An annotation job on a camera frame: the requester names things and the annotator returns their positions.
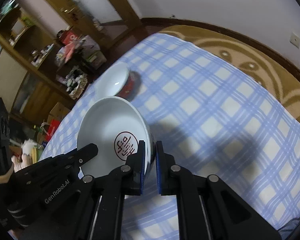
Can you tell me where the wicker basket with items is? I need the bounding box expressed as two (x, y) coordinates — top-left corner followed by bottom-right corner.
(65, 66), (88, 100)

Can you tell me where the small cluttered side table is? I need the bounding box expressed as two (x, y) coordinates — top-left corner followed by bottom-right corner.
(55, 35), (107, 69)

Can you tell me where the brown floral blanket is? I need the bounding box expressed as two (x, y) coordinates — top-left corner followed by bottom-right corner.
(161, 25), (300, 122)

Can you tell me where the red bowl with seal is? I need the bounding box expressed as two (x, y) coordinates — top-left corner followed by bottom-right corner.
(77, 96), (154, 178)

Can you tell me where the blue plaid cloth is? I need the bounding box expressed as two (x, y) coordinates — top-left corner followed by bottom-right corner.
(42, 34), (300, 239)

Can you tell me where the wooden wardrobe with shelves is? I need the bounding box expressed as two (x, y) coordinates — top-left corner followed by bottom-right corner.
(0, 0), (96, 131)

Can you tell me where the red gift bag on table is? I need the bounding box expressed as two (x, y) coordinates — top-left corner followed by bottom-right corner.
(56, 30), (79, 46)

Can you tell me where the left wall socket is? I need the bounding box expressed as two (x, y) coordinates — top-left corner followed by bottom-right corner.
(289, 32), (300, 48)

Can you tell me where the red paper shopping bag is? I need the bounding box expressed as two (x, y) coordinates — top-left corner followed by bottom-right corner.
(40, 119), (61, 141)

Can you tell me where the cardboard box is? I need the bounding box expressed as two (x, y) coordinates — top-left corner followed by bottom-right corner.
(47, 102), (70, 123)

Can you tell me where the white plush toy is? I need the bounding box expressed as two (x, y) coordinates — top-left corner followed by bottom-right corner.
(11, 139), (37, 172)

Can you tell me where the wooden door with mirror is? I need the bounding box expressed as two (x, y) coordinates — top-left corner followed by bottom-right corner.
(34, 0), (142, 46)

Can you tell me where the red patterned bowl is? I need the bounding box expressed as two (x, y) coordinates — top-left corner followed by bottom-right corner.
(94, 62), (137, 99)

